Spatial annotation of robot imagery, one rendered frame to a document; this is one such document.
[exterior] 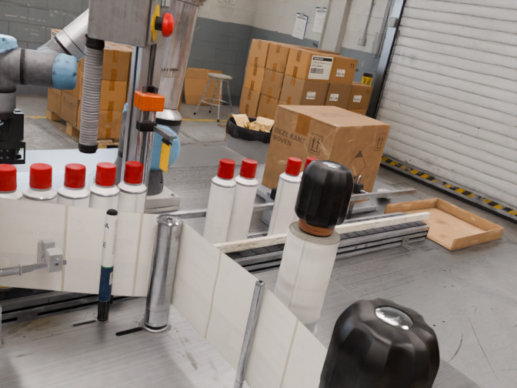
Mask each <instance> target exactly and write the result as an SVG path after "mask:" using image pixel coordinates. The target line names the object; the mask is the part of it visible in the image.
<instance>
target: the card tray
mask: <svg viewBox="0 0 517 388"><path fill-rule="evenodd" d="M394 212H403V213H404V212H405V213H407V214H409V215H411V214H416V213H421V212H429V213H430V216H429V219H425V220H420V221H422V222H424V223H426V224H427V226H429V232H428V235H427V237H426V238H427V239H430V240H432V241H433V242H435V243H437V244H439V245H440V246H443V247H445V248H446V249H448V250H450V251H452V250H456V249H461V248H465V247H468V246H474V245H477V244H480V243H486V242H489V241H492V240H496V239H501V236H502V233H503V230H504V227H501V226H499V225H497V224H495V223H493V222H490V221H488V220H487V219H483V218H482V217H480V216H477V215H475V214H473V213H471V212H468V211H466V210H464V209H461V208H459V207H458V206H455V205H453V204H451V203H449V202H446V201H444V200H442V199H440V198H434V199H422V200H415V201H408V202H397V203H390V204H387V205H386V207H385V212H384V214H388V213H394Z"/></svg>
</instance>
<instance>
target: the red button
mask: <svg viewBox="0 0 517 388"><path fill-rule="evenodd" d="M174 26H175V21H174V18H173V16H172V14H170V13H165V14H164V17H159V16H156V19H155V30H158V31H162V36H163V37H167V38H168V37H169V36H170V35H171V34H172V33H173V30H174Z"/></svg>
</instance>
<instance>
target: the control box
mask: <svg viewBox="0 0 517 388"><path fill-rule="evenodd" d="M161 1H162V0H89V7H88V31H87V35H88V37H89V38H96V39H100V40H104V41H109V42H116V43H120V44H125V45H132V46H136V47H141V48H144V47H147V46H150V45H154V44H156V43H159V42H160V41H162V40H165V37H163V36H162V31H158V30H155V19H156V16H159V17H164V14H165V13H168V8H161Z"/></svg>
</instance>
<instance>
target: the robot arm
mask: <svg viewBox="0 0 517 388"><path fill-rule="evenodd" d="M206 1H208V0H170V2H169V9H168V13H170V14H172V16H173V18H174V21H175V26H174V30H173V33H172V34H171V35H170V36H169V37H168V38H167V37H165V45H164V52H163V59H162V72H161V78H160V86H159V94H160V95H163V96H164V97H165V104H164V111H163V112H156V119H155V122H156V123H157V126H159V127H160V128H162V129H164V130H165V131H166V132H168V133H170V134H171V135H173V136H174V140H173V141H170V142H171V143H172V145H171V146H170V153H169V159H168V167H169V166H171V165H172V164H173V163H174V162H175V160H176V159H177V158H178V155H179V153H180V140H179V138H178V134H179V130H180V126H181V122H182V117H181V115H180V114H179V112H178V103H179V99H180V95H181V91H182V85H183V81H184V77H185V70H186V66H187V62H188V56H189V52H190V48H191V44H192V38H193V34H194V30H195V23H196V19H197V16H198V9H199V6H200V5H201V4H203V3H204V2H206ZM87 31H88V10H86V11H85V12H84V13H82V14H81V15H80V16H79V17H77V19H76V20H74V21H73V22H72V23H70V24H69V25H68V26H66V27H65V28H64V29H62V30H61V31H60V32H59V33H58V34H57V35H56V36H55V37H54V38H52V39H50V40H49V41H48V42H47V43H45V44H44V45H42V46H40V47H38V48H37V49H36V50H31V49H26V48H18V45H17V41H16V39H15V38H13V37H11V36H8V35H1V34H0V164H9V165H20V164H25V140H24V113H23V112H21V111H20V110H19V109H16V84H19V85H30V86H37V87H44V88H50V89H57V90H62V89H66V90H73V89H74V88H75V87H76V80H77V62H79V61H80V60H81V59H83V58H84V57H85V50H86V49H85V47H86V46H85V39H86V37H85V34H87ZM127 107H128V103H125V105H124V109H123V111H122V125H121V132H120V138H119V144H118V155H117V158H116V160H115V162H114V164H115V165H116V177H115V185H116V186H118V184H119V183H120V180H121V172H122V157H123V148H124V140H125V124H126V116H127ZM162 139H163V137H162V136H160V135H159V134H158V133H156V132H154V139H153V146H152V158H151V165H150V172H149V179H148V191H147V196H155V195H158V194H160V193H162V191H163V187H164V180H163V175H162V169H160V168H159V164H160V158H161V151H162ZM23 148H24V149H23ZM20 149H23V159H21V158H22V155H21V154H20V153H18V151H20Z"/></svg>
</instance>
